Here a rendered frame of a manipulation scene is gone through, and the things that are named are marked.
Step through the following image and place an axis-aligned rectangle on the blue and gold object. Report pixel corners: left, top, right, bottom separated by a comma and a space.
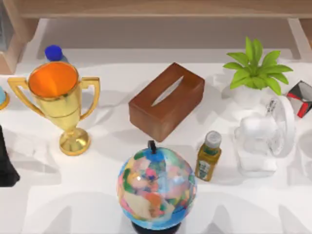
0, 85, 10, 111

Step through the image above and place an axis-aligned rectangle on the brown wooden tissue box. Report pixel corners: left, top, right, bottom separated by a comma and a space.
128, 62, 206, 143

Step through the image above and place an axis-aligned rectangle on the red black and grey box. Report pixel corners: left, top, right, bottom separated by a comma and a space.
285, 80, 312, 119

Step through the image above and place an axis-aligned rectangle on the gold trophy cup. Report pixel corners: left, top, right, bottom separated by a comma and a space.
7, 61, 101, 156

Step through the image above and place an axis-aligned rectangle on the pale wooden shelf unit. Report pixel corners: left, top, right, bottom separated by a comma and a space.
0, 0, 312, 75

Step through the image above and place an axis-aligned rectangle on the white desk fan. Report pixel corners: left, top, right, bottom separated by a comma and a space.
234, 97, 296, 177

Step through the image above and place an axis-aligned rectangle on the colourful globe on black stand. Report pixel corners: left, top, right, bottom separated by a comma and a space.
116, 140, 197, 234

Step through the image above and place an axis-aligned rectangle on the blue capped bottle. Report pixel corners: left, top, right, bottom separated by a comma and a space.
44, 44, 69, 63

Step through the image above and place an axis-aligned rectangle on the yellow bottle with grey cap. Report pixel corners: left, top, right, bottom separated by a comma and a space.
195, 131, 222, 182

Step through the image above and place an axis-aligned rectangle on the green plant in white pot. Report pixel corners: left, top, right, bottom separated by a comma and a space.
222, 36, 294, 104

